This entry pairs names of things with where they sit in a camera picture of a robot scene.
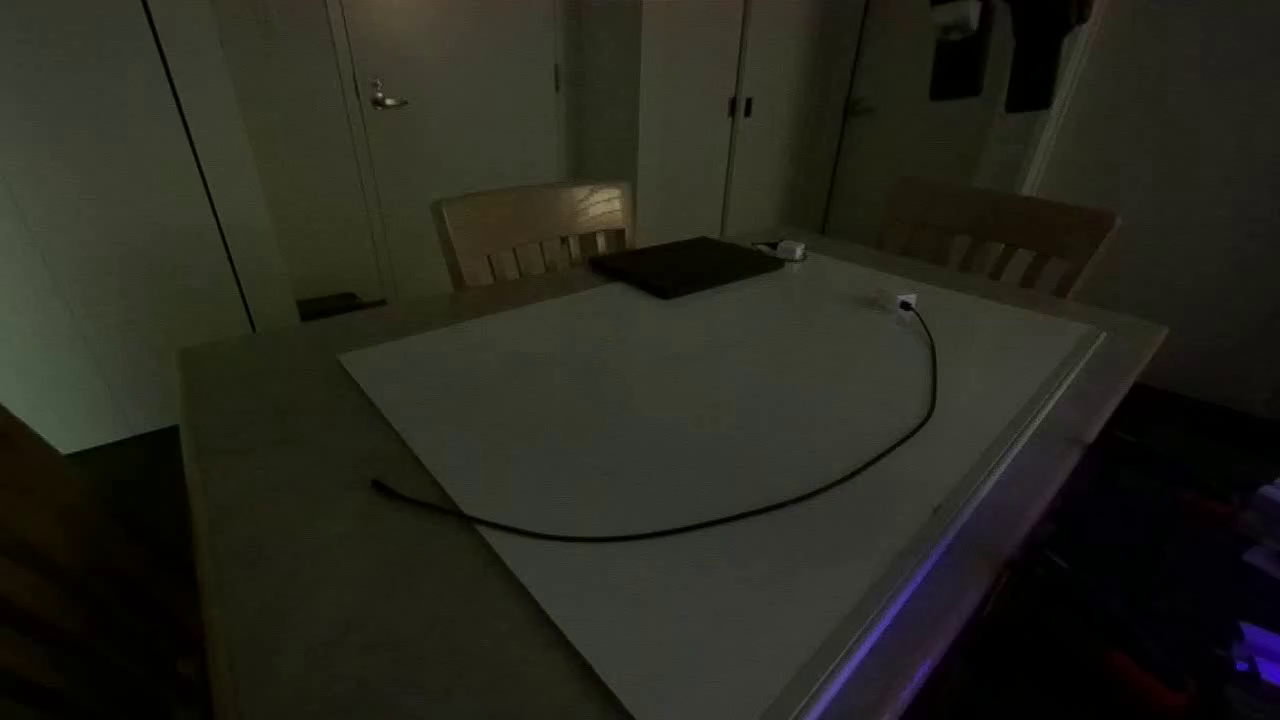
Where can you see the white room door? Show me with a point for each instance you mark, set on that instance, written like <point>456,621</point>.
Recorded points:
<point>441,135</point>

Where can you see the white closet door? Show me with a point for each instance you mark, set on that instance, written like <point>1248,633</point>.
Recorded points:
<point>794,123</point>
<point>686,123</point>

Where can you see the small black floor box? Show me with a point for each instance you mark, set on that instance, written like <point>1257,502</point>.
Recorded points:
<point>343,307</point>

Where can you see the black closed laptop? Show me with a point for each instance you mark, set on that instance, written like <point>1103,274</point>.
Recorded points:
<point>686,265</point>

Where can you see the white table mat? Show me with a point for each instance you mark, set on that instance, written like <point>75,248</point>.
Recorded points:
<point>666,402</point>

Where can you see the white robot base blue lights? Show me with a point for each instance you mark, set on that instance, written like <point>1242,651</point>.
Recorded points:
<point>1260,655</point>

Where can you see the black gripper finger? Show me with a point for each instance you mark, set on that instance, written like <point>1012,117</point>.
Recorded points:
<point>1035,46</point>
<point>956,62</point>

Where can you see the small white device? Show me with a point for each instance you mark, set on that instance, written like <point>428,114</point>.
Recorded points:
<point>790,248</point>

